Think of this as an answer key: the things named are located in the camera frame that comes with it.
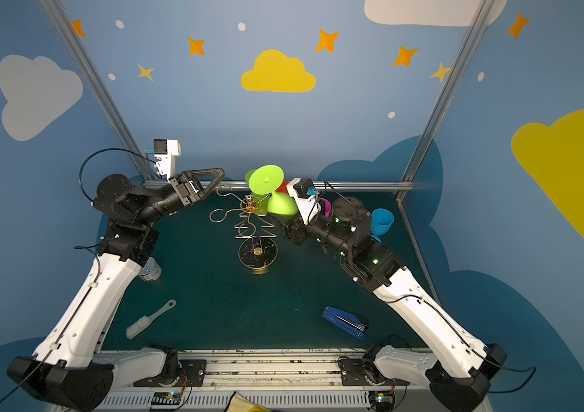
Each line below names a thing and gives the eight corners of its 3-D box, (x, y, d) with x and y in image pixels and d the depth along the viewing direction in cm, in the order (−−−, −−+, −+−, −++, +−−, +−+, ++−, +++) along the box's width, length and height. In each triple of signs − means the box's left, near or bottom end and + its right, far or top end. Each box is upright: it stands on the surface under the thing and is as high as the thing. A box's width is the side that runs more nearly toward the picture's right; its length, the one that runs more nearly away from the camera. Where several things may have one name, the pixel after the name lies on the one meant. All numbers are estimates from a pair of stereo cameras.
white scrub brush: (130, 340, 82) (127, 338, 80) (127, 332, 84) (123, 330, 82) (178, 305, 90) (176, 303, 88) (174, 299, 91) (172, 296, 89)
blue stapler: (319, 318, 87) (320, 315, 84) (325, 305, 90) (326, 302, 87) (363, 341, 82) (365, 338, 80) (367, 326, 85) (369, 323, 83)
